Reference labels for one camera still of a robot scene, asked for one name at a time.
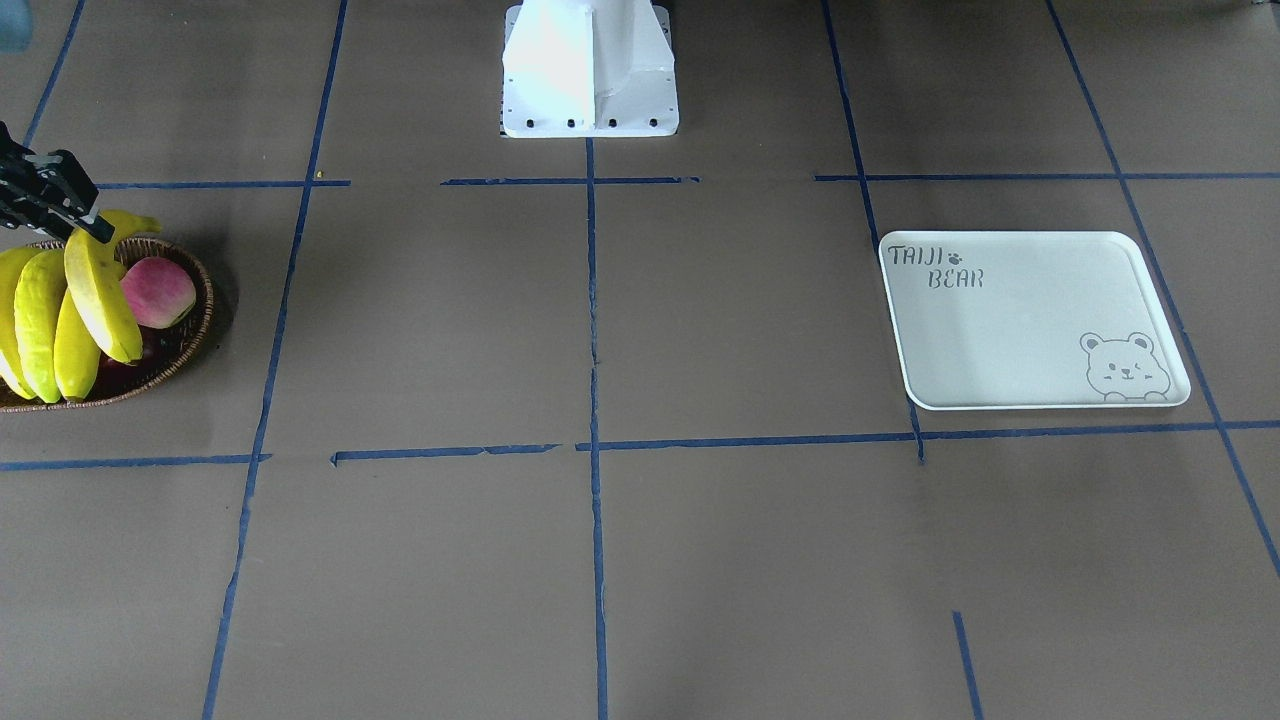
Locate pink red apple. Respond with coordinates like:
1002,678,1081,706
120,258,197,331

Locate dark red apple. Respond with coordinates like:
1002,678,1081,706
92,334,172,397

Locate smooth yellow banana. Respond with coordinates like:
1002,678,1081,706
52,287,102,404

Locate brown wicker basket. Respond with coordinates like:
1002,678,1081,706
1,236,227,414

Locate yellow-green ridged banana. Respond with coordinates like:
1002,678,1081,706
14,249,67,404

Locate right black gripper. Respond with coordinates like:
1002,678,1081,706
1,122,115,243

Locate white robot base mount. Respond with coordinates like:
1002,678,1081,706
500,1,681,138

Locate white bear tray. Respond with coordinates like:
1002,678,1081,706
878,231,1190,411

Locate deep yellow banana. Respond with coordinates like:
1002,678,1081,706
64,209,161,363

